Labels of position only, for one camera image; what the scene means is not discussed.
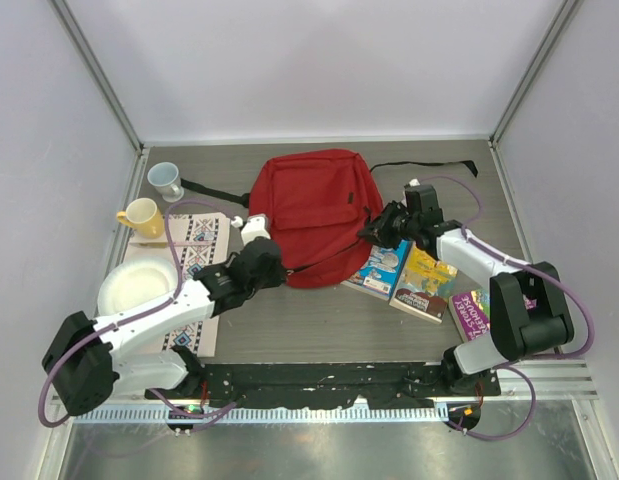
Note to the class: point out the yellow mug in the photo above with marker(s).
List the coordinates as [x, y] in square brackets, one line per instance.
[144, 217]

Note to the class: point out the white cable duct strip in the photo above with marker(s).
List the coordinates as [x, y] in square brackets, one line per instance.
[358, 413]

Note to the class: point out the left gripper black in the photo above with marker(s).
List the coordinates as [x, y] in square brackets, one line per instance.
[278, 277]

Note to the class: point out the light blue cup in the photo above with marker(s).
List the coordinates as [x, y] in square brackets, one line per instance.
[165, 178]

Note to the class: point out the blue comic book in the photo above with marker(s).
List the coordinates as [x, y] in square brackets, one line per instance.
[380, 272]

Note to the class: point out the white paper plate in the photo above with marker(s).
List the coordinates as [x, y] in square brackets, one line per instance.
[135, 282]

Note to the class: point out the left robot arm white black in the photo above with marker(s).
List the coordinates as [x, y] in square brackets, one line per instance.
[90, 360]

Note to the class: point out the red backpack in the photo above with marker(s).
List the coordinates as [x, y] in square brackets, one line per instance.
[316, 203]

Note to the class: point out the purple treehouse book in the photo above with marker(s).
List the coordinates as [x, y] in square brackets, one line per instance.
[471, 313]

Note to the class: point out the patterned placemat cloth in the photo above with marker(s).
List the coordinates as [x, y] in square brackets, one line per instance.
[199, 240]

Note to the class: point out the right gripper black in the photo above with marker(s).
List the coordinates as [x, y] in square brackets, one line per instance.
[376, 233]

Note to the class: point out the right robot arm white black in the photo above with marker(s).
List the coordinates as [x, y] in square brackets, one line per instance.
[529, 312]

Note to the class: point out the yellow paperback book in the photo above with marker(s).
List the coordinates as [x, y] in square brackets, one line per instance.
[424, 286]

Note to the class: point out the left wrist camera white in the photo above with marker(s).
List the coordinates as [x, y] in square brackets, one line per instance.
[252, 228]

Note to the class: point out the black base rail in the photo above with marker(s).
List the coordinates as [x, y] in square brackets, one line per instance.
[327, 386]

